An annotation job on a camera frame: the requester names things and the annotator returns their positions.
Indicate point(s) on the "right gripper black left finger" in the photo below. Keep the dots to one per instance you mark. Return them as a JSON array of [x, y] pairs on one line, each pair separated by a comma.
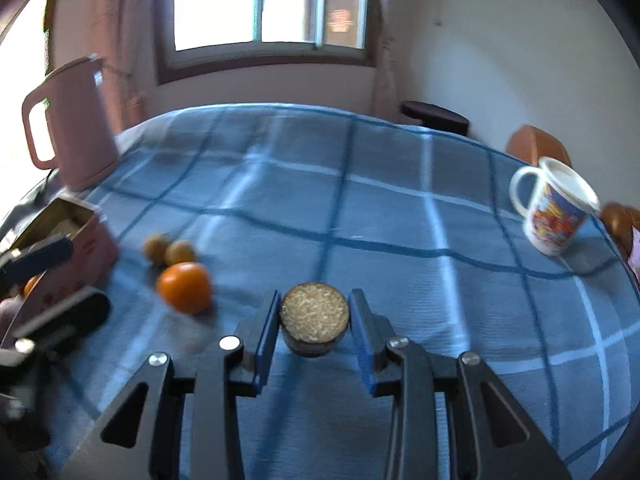
[[138, 435]]

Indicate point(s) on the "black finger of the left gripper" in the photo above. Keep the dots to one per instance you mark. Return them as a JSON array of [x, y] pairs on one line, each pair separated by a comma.
[[75, 317], [19, 265]]

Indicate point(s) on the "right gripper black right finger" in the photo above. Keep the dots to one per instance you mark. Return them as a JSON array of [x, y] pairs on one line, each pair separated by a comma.
[[489, 434]]

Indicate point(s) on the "large orange tangerine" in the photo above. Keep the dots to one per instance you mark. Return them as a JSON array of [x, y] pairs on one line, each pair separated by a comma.
[[30, 284]]

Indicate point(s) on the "large purple passion fruit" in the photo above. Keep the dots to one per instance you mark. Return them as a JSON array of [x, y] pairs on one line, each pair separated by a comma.
[[9, 308]]

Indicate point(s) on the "pink metal tin box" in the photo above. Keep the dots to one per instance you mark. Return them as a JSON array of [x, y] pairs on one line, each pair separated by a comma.
[[95, 252]]

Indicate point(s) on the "small orange tangerine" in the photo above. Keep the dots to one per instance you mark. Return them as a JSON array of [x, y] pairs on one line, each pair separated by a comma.
[[186, 287]]

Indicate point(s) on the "brown longan fruit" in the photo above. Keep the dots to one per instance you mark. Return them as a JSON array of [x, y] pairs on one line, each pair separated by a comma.
[[180, 251], [154, 249]]

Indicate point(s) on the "pink electric kettle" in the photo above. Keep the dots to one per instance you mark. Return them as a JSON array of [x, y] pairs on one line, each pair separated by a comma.
[[82, 138]]

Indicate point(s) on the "blue plaid tablecloth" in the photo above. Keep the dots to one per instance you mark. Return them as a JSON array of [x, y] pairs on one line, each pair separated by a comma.
[[272, 196]]

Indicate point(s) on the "pink floral cloth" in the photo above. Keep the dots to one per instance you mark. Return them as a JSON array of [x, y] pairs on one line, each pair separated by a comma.
[[634, 253]]

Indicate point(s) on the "white printed mug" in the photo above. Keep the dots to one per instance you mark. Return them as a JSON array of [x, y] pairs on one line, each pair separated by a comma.
[[560, 203]]

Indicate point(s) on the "brown leather chair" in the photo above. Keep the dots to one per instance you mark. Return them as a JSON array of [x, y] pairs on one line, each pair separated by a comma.
[[529, 144], [620, 221]]

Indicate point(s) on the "pink curtain left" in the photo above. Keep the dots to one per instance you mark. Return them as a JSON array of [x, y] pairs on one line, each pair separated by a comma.
[[115, 35]]

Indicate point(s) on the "pink curtain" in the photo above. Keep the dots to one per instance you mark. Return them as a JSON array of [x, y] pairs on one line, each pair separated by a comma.
[[385, 102], [115, 35]]

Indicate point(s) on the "pink curtain right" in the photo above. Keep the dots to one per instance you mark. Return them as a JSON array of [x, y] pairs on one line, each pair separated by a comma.
[[385, 102]]

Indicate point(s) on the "dark round stool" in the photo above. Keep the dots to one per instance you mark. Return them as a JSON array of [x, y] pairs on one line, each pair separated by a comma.
[[435, 117]]

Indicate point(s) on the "window with brown frame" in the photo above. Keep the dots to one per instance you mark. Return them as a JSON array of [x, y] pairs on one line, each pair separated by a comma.
[[197, 37]]

